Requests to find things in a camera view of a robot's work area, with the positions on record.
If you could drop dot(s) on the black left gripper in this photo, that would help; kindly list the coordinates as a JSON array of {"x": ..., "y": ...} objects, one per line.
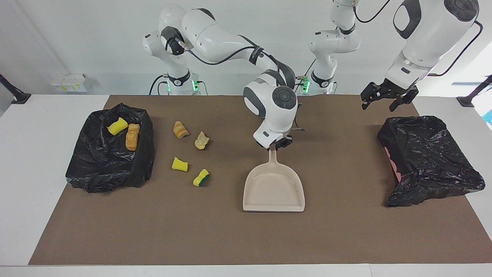
[{"x": 390, "y": 92}]

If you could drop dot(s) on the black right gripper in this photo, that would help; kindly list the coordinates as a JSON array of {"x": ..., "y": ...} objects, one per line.
[{"x": 283, "y": 141}]

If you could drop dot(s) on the beige plastic dustpan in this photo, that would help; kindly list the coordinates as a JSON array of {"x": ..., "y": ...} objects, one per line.
[{"x": 273, "y": 192}]

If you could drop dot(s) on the orange striped croissant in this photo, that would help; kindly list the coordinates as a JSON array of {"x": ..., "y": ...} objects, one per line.
[{"x": 180, "y": 129}]

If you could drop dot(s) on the yellow sponge piece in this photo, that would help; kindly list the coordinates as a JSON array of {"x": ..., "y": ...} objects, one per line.
[{"x": 179, "y": 164}]

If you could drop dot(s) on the brown peanut shaped bread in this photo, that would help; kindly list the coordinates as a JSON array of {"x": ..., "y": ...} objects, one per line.
[{"x": 132, "y": 141}]

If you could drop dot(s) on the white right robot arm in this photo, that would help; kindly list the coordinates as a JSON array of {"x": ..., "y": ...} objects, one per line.
[{"x": 215, "y": 38}]

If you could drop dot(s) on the black bag lined pink bin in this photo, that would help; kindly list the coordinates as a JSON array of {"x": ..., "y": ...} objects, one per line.
[{"x": 430, "y": 161}]

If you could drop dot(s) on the brown table mat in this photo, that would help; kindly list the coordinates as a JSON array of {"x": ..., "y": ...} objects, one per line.
[{"x": 230, "y": 231}]

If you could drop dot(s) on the blue object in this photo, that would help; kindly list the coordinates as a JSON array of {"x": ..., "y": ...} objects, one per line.
[{"x": 489, "y": 117}]

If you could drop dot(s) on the black camera stand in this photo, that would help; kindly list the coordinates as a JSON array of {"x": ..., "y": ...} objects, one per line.
[
  {"x": 17, "y": 97},
  {"x": 469, "y": 99}
]

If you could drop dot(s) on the white wall box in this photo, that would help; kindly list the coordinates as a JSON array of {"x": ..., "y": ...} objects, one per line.
[{"x": 69, "y": 82}]

